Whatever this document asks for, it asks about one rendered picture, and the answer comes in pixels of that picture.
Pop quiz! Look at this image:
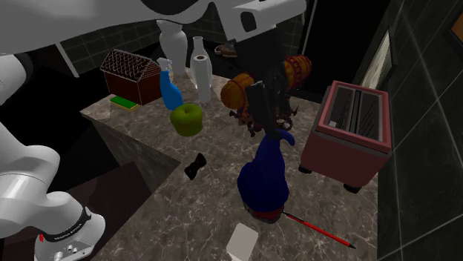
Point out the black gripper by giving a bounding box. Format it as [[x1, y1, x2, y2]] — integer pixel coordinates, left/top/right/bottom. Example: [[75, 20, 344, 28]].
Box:
[[237, 25, 292, 133]]

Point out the orange and brown figure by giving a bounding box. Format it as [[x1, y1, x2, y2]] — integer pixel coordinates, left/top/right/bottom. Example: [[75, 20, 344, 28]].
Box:
[[220, 53, 312, 138]]

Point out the brown bowl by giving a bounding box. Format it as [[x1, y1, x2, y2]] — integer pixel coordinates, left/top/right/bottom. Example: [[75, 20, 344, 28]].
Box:
[[213, 42, 238, 59]]

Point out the white paper towel roll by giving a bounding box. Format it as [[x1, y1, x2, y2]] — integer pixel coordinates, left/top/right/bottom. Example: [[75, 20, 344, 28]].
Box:
[[189, 53, 213, 105]]

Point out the green apple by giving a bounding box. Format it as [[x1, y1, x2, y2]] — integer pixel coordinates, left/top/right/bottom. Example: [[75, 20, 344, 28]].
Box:
[[169, 102, 204, 138]]

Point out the clear glass bottle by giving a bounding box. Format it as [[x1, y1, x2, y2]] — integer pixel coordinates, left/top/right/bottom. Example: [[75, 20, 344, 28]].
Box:
[[189, 36, 214, 90]]

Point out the red toaster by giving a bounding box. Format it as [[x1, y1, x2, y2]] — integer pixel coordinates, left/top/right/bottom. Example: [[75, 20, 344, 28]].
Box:
[[298, 79, 394, 194]]

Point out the blue spray bottle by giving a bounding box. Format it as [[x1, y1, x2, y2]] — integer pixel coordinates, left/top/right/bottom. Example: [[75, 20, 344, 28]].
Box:
[[156, 57, 185, 111]]

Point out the black bow tie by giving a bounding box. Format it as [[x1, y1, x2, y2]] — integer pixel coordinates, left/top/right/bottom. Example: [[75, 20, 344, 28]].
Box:
[[183, 152, 208, 181]]

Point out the white ceramic vase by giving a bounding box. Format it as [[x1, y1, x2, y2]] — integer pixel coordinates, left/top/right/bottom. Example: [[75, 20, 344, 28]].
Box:
[[156, 19, 189, 76]]

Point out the red pen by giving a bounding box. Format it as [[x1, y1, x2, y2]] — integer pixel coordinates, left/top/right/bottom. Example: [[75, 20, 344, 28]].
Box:
[[283, 211, 358, 251]]

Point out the brown gingerbread house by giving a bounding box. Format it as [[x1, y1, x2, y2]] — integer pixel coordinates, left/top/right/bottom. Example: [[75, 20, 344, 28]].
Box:
[[99, 48, 163, 107]]

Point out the green and yellow sponge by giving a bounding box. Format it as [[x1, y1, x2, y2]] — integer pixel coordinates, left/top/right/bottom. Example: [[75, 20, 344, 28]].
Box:
[[109, 95, 140, 113]]

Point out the white box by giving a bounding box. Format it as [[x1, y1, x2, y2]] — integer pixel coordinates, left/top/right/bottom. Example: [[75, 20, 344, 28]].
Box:
[[225, 222, 260, 261]]

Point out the framed wall picture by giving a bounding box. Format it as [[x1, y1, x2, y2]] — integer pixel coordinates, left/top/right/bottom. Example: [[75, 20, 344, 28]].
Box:
[[358, 26, 399, 93]]

